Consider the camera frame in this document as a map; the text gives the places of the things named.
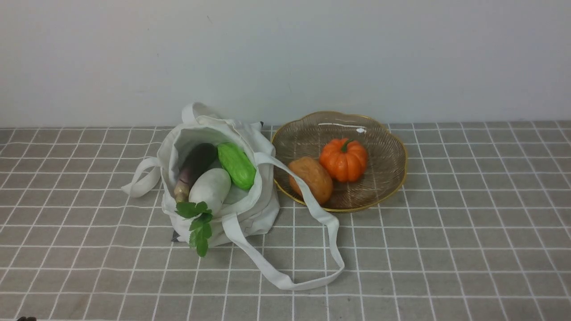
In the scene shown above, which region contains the brown potato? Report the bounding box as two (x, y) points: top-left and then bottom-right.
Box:
(288, 156), (334, 205)

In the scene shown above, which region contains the white cloth tote bag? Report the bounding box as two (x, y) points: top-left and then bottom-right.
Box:
(122, 103), (345, 290)

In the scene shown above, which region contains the white radish with green leaves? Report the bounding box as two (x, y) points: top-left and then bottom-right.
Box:
(176, 168), (231, 257)

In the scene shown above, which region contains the grey checkered tablecloth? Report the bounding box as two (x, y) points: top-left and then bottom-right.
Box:
(0, 121), (571, 321)

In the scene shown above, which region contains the purple eggplant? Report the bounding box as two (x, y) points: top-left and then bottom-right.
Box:
(173, 143), (217, 203)

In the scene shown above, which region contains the green bumpy gourd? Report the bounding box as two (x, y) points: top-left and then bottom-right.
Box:
(217, 143), (257, 190)

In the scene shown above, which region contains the orange pumpkin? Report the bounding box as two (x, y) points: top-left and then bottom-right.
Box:
(319, 138), (368, 182)

